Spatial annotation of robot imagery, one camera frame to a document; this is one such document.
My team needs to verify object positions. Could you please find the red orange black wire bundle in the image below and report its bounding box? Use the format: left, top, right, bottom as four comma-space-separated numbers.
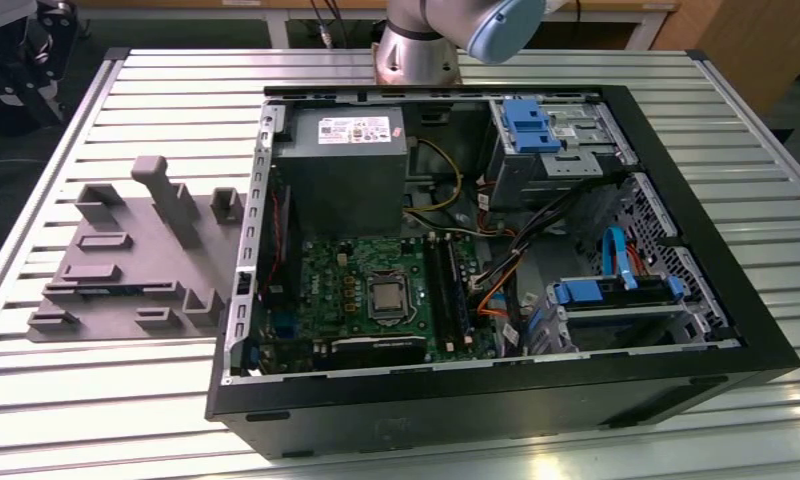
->
476, 219, 519, 240

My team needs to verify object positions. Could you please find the green motherboard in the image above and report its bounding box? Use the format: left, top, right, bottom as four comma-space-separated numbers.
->
259, 234, 502, 374

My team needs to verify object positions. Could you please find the silver CPU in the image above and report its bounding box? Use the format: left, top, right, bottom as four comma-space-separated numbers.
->
371, 283, 408, 311

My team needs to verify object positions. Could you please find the black graphics card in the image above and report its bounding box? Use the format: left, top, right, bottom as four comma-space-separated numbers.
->
312, 335, 428, 371

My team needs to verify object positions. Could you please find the yellow and black wire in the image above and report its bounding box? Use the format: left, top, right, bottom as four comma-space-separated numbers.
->
403, 137, 466, 216

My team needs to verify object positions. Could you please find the white-framed wooden desk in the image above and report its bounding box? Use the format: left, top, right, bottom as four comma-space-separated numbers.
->
546, 0, 682, 51

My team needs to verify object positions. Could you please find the grey parts rack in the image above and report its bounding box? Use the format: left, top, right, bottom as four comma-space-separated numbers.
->
27, 155, 247, 345

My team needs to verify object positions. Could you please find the metal optical drive cage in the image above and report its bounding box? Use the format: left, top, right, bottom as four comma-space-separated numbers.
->
486, 97, 642, 211

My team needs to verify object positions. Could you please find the black-clip RAM slot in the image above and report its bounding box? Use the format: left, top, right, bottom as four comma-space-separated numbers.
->
423, 233, 451, 352
438, 232, 467, 347

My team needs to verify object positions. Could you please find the hard disk in blue carrier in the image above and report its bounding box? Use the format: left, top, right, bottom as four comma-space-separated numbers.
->
550, 276, 686, 307

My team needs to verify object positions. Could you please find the black open PC case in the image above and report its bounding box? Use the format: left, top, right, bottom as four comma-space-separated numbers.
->
203, 83, 800, 459

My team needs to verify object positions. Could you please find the metal disk bay cage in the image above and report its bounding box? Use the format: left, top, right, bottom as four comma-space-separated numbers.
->
546, 279, 715, 359

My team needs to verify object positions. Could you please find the wooden cabinet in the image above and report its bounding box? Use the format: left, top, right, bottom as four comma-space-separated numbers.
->
652, 0, 800, 119

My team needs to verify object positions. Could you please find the blue plastic drive latch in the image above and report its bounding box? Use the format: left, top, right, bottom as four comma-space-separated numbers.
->
502, 99, 566, 155

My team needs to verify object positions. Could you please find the blue RAM stick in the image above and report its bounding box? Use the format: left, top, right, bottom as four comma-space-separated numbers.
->
72, 285, 149, 296
447, 239, 475, 341

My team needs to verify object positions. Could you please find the metal CPU socket cover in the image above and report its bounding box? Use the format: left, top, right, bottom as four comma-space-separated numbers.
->
363, 269, 419, 326

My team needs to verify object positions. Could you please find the blue disk wire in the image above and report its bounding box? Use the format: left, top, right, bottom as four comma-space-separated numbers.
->
603, 225, 642, 291

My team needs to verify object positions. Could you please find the grey power supply unit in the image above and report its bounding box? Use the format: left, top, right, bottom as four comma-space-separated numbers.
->
269, 105, 412, 241

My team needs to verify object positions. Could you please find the white-clip RAM slot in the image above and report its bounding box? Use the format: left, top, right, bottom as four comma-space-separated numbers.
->
443, 231, 476, 346
428, 232, 459, 351

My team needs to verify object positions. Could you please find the white green black wire bundle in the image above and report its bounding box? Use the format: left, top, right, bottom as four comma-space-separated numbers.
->
403, 208, 488, 236

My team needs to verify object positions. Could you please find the red disk wire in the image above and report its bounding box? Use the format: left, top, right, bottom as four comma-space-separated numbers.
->
626, 242, 655, 281

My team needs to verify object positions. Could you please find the black cable bundle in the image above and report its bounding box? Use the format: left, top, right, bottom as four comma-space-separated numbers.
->
470, 172, 628, 296

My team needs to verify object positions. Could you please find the socket locking lever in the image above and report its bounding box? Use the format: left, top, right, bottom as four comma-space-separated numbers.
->
404, 277, 422, 326

